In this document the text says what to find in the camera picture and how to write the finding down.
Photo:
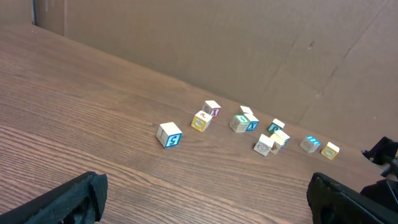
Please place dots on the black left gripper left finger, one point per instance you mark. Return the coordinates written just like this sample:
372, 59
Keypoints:
80, 200

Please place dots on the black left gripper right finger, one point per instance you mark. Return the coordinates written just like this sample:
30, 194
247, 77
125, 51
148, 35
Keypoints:
333, 202

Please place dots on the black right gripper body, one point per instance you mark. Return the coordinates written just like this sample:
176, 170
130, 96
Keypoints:
384, 152

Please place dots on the yellow top block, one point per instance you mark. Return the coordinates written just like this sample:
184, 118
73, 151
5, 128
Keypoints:
278, 143

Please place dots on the plain white block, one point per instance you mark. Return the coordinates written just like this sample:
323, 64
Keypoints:
264, 145

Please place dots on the white block far right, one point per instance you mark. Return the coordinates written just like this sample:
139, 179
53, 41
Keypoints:
330, 151

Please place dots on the blue top block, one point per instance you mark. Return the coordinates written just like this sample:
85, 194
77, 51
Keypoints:
310, 144

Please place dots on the white block animal top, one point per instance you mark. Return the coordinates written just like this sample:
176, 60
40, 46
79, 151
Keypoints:
282, 137

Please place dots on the white block green side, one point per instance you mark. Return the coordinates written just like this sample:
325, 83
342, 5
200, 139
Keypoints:
276, 125

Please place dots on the cardboard strip background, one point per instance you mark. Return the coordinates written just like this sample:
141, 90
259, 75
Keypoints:
329, 66

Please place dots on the white block blue side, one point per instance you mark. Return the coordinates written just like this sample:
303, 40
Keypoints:
168, 134

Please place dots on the white block blue X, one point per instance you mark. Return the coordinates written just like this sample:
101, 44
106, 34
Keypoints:
253, 121

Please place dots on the green number 4 block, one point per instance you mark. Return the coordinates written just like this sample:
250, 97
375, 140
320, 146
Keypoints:
239, 123

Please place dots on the white block top back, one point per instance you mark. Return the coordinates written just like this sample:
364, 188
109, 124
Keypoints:
245, 110

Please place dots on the white block yellow side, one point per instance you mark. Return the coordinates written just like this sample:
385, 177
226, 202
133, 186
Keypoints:
201, 121

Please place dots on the white block red side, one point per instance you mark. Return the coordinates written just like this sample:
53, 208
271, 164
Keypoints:
211, 107

